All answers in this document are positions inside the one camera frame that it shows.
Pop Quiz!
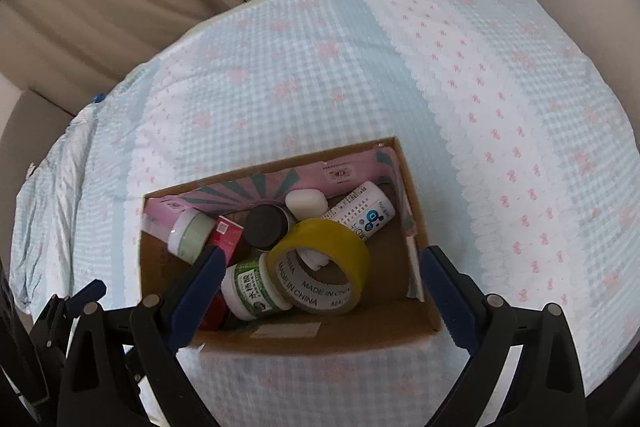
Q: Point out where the small red box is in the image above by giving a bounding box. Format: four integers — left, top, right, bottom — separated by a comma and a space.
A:
205, 216, 246, 267

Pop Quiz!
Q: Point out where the pink paper box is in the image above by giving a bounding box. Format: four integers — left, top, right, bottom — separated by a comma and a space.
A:
142, 196, 198, 243

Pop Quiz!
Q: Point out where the white blue-label bottle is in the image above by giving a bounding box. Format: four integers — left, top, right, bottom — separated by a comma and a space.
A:
321, 181, 396, 242

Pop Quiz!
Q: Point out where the red round lid jar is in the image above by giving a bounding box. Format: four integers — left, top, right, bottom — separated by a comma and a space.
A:
198, 291, 231, 332

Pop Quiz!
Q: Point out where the yellow packing tape roll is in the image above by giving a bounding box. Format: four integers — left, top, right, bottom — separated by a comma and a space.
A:
266, 219, 371, 314

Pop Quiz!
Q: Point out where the brown cardboard box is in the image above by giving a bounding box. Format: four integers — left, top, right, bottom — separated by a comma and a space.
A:
138, 135, 444, 357

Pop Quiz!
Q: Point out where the white lid pale-green jar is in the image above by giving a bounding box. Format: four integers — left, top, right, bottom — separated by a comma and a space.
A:
167, 208, 216, 265

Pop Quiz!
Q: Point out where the white earbuds case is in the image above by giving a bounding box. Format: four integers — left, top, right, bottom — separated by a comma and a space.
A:
284, 188, 329, 221

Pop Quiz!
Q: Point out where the blue pink patterned bedsheet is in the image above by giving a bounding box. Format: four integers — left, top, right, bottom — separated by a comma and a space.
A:
8, 0, 639, 427

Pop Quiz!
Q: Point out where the green label white jar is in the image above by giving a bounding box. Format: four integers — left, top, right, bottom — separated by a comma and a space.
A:
220, 254, 292, 322

